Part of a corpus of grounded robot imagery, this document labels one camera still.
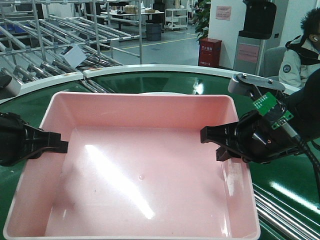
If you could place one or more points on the white outer conveyor rim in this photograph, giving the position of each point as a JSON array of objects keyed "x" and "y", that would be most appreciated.
[{"x": 76, "y": 76}]

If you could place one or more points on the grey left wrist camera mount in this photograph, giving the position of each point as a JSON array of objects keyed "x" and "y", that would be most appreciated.
[{"x": 9, "y": 87}]

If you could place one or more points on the person in white jacket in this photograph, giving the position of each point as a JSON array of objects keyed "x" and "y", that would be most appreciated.
[{"x": 302, "y": 56}]

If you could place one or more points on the white wire shelf cart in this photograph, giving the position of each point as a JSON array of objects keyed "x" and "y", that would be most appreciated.
[{"x": 176, "y": 18}]

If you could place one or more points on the green potted plant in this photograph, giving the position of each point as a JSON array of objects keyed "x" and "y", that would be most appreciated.
[{"x": 202, "y": 18}]

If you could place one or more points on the green circuit board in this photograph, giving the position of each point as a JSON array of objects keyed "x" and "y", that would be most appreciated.
[{"x": 274, "y": 112}]

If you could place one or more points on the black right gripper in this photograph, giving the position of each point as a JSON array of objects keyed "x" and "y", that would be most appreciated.
[{"x": 254, "y": 139}]

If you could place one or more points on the pink plastic bin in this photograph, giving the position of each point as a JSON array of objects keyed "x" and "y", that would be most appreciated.
[{"x": 135, "y": 170}]

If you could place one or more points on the grey fabric chair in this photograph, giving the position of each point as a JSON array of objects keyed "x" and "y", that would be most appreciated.
[{"x": 273, "y": 58}]

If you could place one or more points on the dark grey stacked crates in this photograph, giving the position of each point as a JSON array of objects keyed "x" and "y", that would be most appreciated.
[{"x": 153, "y": 31}]

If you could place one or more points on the black and grey kiosk stand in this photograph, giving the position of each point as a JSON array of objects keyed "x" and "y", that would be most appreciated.
[{"x": 257, "y": 29}]

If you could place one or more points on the pink wall notice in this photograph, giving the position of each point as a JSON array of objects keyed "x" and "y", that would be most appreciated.
[{"x": 223, "y": 13}]

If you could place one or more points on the green circular conveyor belt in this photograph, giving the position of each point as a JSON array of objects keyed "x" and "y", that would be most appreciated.
[{"x": 291, "y": 178}]

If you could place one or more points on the white box on rack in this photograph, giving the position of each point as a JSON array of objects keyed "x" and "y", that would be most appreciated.
[{"x": 73, "y": 55}]

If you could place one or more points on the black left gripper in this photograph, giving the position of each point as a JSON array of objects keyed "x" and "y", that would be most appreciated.
[{"x": 20, "y": 141}]

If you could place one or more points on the metal roller rack shelf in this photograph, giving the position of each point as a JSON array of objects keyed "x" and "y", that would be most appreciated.
[{"x": 41, "y": 38}]

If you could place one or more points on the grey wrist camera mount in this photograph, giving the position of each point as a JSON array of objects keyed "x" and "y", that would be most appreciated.
[
  {"x": 9, "y": 87},
  {"x": 253, "y": 86}
]

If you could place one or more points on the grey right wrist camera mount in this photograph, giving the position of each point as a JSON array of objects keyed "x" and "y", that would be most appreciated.
[{"x": 253, "y": 86}]

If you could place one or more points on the steel transfer rollers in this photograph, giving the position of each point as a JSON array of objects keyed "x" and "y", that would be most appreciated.
[{"x": 281, "y": 221}]

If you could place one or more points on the red fire extinguisher box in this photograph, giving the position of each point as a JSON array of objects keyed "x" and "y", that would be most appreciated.
[{"x": 209, "y": 52}]

